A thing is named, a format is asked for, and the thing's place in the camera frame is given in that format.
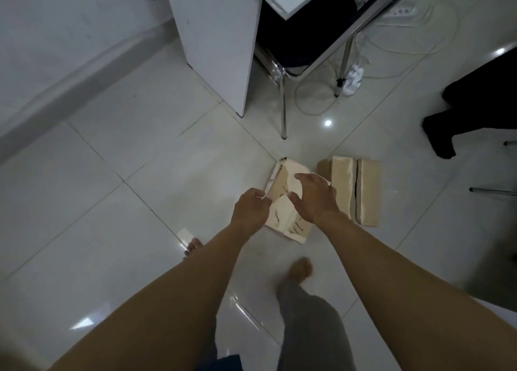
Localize person's left hand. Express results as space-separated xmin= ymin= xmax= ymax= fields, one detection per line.
xmin=230 ymin=188 xmax=274 ymax=238

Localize person's right hand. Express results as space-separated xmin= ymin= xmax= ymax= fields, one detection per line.
xmin=287 ymin=172 xmax=342 ymax=226

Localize beige cardboard box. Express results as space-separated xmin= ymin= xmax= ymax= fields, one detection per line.
xmin=264 ymin=156 xmax=314 ymax=245

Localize plain brown cardboard box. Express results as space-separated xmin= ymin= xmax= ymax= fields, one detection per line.
xmin=316 ymin=155 xmax=382 ymax=227

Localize person's left forearm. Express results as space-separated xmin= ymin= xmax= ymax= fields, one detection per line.
xmin=48 ymin=225 xmax=251 ymax=371

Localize person's right forearm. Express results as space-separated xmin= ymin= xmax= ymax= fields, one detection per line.
xmin=319 ymin=213 xmax=517 ymax=371

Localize person's left foot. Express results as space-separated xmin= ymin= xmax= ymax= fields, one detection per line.
xmin=182 ymin=237 xmax=204 ymax=261

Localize person's grey trousers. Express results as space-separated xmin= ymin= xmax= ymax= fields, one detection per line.
xmin=198 ymin=280 xmax=356 ymax=371

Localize person's blue clothing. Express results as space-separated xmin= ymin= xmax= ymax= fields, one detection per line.
xmin=206 ymin=354 xmax=243 ymax=371

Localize black chrome chair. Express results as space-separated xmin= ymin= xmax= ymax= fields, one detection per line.
xmin=254 ymin=0 xmax=425 ymax=140

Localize white desk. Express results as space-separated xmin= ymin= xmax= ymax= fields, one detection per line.
xmin=165 ymin=0 xmax=338 ymax=119

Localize white power strip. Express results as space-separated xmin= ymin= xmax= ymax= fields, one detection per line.
xmin=381 ymin=4 xmax=417 ymax=19

